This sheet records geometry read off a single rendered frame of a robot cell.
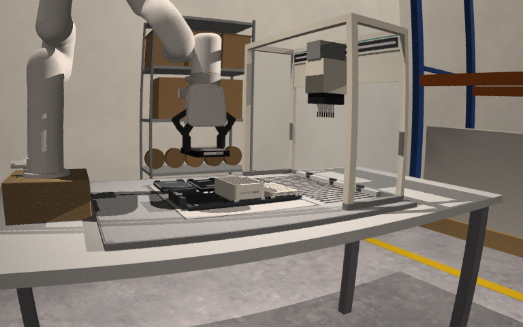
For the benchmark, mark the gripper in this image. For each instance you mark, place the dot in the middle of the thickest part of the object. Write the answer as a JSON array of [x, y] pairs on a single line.
[[204, 107]]

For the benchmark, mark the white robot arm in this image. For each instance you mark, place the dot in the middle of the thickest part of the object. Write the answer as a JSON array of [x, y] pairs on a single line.
[[51, 65]]

